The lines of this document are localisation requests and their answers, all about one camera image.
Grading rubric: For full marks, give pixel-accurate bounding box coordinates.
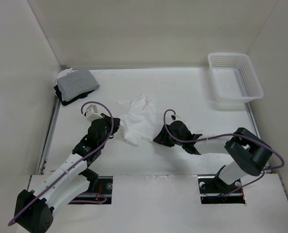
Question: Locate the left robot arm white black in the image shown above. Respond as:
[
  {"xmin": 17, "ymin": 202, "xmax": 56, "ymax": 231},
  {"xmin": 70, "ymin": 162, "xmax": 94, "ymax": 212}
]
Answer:
[{"xmin": 10, "ymin": 114, "xmax": 120, "ymax": 233}]

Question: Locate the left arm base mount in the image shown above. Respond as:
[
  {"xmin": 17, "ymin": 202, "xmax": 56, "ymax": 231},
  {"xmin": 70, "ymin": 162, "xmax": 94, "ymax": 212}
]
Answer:
[{"xmin": 70, "ymin": 169, "xmax": 113, "ymax": 205}]

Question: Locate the white plastic mesh basket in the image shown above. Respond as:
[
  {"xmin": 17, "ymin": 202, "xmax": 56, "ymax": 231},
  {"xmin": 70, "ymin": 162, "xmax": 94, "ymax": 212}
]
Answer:
[{"xmin": 208, "ymin": 52, "xmax": 264, "ymax": 104}]

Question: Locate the folded white tank top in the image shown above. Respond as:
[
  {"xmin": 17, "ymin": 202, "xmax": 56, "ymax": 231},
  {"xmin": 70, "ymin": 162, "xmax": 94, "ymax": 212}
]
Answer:
[{"xmin": 56, "ymin": 68, "xmax": 77, "ymax": 80}]

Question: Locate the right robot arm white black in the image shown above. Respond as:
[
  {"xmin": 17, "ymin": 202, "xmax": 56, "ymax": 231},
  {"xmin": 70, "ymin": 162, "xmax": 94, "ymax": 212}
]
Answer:
[{"xmin": 153, "ymin": 120, "xmax": 272, "ymax": 193}]

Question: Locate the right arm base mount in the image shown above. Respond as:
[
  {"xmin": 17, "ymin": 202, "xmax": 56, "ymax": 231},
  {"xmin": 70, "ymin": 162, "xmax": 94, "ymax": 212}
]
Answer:
[{"xmin": 198, "ymin": 176, "xmax": 245, "ymax": 204}]

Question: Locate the folded black tank top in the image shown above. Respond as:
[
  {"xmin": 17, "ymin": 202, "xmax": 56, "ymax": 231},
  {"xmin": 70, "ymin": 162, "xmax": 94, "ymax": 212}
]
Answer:
[{"xmin": 54, "ymin": 85, "xmax": 94, "ymax": 106}]

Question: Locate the metal table edge rail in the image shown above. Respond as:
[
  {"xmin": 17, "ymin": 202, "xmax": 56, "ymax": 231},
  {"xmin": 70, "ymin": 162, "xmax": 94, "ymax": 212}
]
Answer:
[{"xmin": 35, "ymin": 95, "xmax": 61, "ymax": 175}]

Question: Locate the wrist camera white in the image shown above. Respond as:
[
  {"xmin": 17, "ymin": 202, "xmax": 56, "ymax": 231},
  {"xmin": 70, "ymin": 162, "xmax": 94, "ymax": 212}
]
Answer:
[
  {"xmin": 171, "ymin": 115, "xmax": 181, "ymax": 121},
  {"xmin": 84, "ymin": 104, "xmax": 102, "ymax": 122}
]

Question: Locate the white tank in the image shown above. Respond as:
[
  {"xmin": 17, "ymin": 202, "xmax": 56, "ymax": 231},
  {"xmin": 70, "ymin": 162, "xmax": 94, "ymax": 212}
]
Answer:
[
  {"xmin": 56, "ymin": 68, "xmax": 77, "ymax": 80},
  {"xmin": 117, "ymin": 94, "xmax": 156, "ymax": 147}
]

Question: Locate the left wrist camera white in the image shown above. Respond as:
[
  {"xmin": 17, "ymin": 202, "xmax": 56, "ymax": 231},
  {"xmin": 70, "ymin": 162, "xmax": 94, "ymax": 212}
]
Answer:
[{"xmin": 84, "ymin": 104, "xmax": 102, "ymax": 122}]

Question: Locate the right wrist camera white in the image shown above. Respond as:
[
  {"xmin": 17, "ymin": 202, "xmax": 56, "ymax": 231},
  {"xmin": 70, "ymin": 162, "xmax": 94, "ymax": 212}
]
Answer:
[{"xmin": 171, "ymin": 115, "xmax": 181, "ymax": 121}]

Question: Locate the folded grey tank top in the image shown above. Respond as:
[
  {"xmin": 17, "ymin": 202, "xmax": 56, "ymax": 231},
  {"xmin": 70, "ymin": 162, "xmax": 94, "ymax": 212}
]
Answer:
[{"xmin": 57, "ymin": 69, "xmax": 100, "ymax": 101}]

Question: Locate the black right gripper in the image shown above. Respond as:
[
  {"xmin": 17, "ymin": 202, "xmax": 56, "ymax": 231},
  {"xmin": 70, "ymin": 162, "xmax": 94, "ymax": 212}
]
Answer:
[{"xmin": 153, "ymin": 124, "xmax": 184, "ymax": 148}]

